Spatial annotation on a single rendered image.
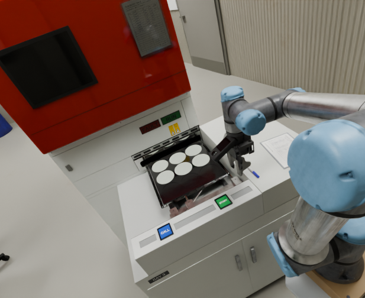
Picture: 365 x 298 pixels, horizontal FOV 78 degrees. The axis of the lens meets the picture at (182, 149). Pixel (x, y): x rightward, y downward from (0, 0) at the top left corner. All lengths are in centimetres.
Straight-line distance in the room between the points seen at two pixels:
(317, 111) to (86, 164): 114
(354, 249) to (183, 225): 54
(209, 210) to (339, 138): 70
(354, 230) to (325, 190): 40
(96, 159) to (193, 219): 68
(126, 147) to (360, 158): 116
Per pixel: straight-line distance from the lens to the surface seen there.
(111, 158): 136
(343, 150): 32
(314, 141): 34
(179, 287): 122
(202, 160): 125
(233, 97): 75
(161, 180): 123
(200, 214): 95
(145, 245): 96
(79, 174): 141
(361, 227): 76
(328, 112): 57
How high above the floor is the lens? 172
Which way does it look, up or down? 36 degrees down
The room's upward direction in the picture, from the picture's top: 20 degrees counter-clockwise
